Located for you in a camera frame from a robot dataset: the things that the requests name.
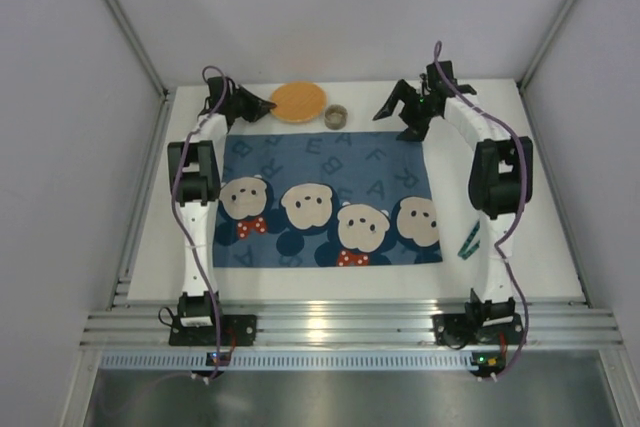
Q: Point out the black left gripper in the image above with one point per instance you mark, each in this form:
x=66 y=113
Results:
x=241 y=103

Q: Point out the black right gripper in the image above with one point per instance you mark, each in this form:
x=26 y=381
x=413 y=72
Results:
x=409 y=105

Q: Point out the round woven bamboo plate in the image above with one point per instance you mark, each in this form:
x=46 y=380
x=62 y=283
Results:
x=298 y=102

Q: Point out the small grey metal cup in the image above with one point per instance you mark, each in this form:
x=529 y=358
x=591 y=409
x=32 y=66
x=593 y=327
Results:
x=335 y=117

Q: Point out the blue bear print placemat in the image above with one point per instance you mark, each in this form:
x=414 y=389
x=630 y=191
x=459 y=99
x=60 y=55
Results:
x=325 y=200

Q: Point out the silver fork green handle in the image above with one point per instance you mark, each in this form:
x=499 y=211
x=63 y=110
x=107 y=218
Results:
x=473 y=236

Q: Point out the silver spoon green handle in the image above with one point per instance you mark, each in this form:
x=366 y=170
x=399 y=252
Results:
x=468 y=250

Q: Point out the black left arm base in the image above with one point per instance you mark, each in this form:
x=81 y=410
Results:
x=237 y=330

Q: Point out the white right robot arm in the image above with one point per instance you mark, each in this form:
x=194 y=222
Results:
x=500 y=182

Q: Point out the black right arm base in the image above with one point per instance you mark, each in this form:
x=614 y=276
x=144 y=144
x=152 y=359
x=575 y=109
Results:
x=475 y=329

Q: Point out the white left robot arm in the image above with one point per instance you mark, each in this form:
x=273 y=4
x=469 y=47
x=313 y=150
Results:
x=195 y=168

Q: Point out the perforated grey cable duct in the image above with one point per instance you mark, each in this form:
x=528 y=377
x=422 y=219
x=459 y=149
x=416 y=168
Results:
x=298 y=360

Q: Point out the aluminium mounting rail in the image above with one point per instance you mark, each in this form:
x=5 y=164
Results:
x=335 y=325

